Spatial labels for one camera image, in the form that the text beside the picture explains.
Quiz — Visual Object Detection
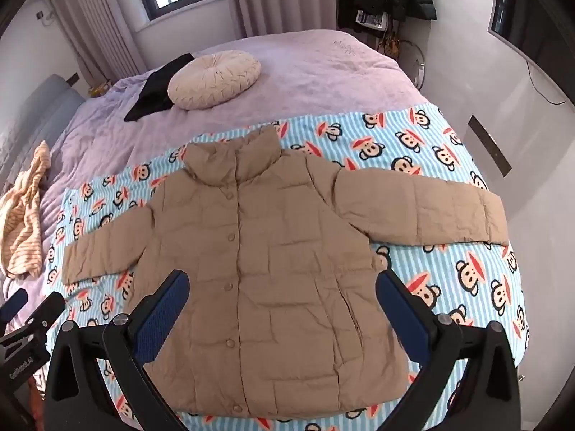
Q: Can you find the tan puffer jacket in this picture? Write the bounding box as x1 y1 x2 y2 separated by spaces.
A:
62 126 510 418

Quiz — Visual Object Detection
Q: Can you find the cream striped cloth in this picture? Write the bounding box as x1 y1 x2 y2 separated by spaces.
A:
0 140 52 279

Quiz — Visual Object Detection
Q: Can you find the wall television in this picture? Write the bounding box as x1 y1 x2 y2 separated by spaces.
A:
487 0 575 75

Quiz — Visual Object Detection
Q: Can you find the dark wall panel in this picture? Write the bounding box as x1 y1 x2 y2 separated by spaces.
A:
467 114 513 178

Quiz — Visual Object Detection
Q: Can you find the thin black wall cable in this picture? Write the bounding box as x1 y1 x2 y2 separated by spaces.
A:
526 60 566 106

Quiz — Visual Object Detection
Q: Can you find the striped monkey print blanket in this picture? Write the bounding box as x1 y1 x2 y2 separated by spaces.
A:
42 103 530 431

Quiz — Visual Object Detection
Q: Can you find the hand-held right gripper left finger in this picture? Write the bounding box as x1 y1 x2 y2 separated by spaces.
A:
45 270 188 431

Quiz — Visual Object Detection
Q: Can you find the round cream cushion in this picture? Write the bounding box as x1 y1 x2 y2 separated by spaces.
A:
167 49 262 110

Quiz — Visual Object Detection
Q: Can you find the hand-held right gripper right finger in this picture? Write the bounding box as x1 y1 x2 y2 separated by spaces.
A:
375 270 523 431

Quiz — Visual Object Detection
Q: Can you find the black cloth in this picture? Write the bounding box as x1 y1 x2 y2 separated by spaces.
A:
123 53 196 123

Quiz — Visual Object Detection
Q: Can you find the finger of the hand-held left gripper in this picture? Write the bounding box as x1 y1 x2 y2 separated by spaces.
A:
0 289 30 326
15 292 66 339

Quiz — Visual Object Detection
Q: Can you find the standing fan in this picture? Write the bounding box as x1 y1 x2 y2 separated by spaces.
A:
395 38 428 91

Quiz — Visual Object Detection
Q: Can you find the purple bed cover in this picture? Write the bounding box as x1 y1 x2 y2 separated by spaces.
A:
0 29 432 306

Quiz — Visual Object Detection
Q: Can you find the grey padded headboard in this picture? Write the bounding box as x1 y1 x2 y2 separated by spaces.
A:
0 74 86 182

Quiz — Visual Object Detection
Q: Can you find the hanging black coat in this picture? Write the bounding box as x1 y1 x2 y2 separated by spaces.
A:
337 0 407 33

